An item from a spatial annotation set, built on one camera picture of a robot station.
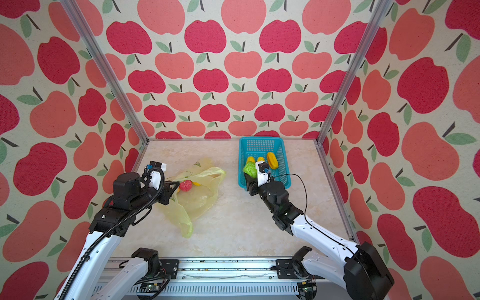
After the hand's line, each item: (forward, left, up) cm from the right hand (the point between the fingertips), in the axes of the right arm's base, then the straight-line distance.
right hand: (253, 174), depth 77 cm
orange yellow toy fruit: (+24, -10, -20) cm, 33 cm away
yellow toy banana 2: (+24, -3, -19) cm, 31 cm away
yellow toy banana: (+24, +2, -19) cm, 31 cm away
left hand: (-11, +28, +4) cm, 30 cm away
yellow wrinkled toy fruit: (+5, +30, -20) cm, 36 cm away
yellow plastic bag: (-6, +29, -23) cm, 37 cm away
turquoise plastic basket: (+28, -2, -13) cm, 31 cm away
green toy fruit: (-1, +1, +5) cm, 5 cm away
